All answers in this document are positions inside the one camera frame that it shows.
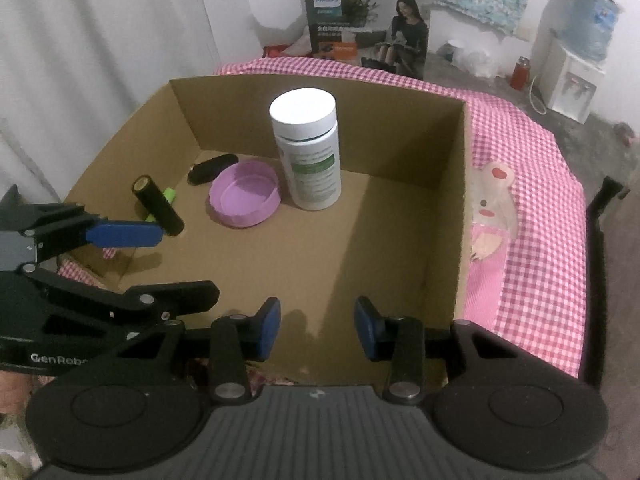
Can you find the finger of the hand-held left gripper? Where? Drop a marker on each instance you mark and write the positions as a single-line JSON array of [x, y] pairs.
[[170, 297], [125, 234]]

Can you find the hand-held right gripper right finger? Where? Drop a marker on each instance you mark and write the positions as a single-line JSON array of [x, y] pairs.
[[366, 330]]

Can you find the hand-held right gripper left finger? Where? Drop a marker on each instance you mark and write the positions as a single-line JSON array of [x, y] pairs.
[[269, 330]]

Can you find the black cylinder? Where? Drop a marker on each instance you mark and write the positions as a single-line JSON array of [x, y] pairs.
[[160, 205]]

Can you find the green lip balm stick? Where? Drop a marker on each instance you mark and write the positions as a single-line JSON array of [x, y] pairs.
[[170, 194]]

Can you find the brown cardboard box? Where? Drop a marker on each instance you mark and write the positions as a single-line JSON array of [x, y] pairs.
[[350, 260]]

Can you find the small black tube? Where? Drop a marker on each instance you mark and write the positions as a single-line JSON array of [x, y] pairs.
[[212, 169]]

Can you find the purple lid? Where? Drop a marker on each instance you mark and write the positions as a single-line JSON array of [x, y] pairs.
[[245, 195]]

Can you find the white bottle with green label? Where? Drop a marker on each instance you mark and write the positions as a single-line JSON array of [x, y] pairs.
[[310, 160]]

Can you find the white curtain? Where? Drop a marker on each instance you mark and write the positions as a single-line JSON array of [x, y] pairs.
[[75, 60]]

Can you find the white plastic bag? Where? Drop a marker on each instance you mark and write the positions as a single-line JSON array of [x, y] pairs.
[[477, 62]]

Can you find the red bottle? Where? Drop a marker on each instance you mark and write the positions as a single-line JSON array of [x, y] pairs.
[[520, 72]]

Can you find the printed appliance carton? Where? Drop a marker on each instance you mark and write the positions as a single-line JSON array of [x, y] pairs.
[[360, 25]]

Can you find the white water dispenser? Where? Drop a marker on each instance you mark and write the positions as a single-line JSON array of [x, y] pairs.
[[565, 85]]

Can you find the blue water jug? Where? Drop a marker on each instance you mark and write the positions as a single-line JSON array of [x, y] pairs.
[[592, 20]]

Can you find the black metal frame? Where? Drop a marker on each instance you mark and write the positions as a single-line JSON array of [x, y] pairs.
[[597, 285]]

